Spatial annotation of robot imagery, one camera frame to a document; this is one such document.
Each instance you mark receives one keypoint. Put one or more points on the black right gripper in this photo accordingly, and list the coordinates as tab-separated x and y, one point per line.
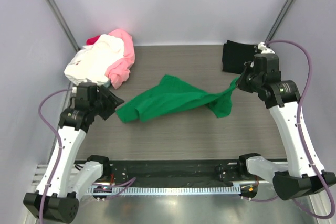
242	79

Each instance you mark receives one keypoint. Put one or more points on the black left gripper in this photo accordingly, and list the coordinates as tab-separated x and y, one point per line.
112	100

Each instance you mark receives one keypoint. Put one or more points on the green t-shirt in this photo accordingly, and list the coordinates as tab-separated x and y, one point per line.
173	95

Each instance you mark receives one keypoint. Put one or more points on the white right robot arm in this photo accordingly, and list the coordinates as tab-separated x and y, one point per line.
304	174

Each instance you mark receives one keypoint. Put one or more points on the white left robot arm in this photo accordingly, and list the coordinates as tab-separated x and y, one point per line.
57	196

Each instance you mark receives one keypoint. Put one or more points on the light blue t-shirt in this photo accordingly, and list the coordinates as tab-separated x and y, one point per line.
106	85

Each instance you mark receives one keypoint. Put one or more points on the folded black t-shirt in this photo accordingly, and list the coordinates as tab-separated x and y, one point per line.
236	54

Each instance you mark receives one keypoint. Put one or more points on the pink t-shirt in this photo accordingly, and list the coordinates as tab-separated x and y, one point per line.
119	72

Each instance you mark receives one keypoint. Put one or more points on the white t-shirt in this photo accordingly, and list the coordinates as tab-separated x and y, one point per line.
91	62

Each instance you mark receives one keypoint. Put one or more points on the red t-shirt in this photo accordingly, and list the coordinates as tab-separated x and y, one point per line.
92	41

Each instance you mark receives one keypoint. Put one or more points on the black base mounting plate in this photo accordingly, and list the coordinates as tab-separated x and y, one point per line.
157	172

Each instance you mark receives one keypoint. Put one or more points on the aluminium frame post right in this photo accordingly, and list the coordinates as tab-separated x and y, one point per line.
279	19

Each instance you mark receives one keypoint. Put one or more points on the aluminium frame post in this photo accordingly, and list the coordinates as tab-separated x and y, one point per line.
279	19
63	24

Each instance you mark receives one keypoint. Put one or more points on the slotted cable duct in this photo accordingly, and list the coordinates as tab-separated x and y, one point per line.
141	191

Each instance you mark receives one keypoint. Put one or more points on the aluminium frame post left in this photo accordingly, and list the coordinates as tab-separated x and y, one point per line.
63	24

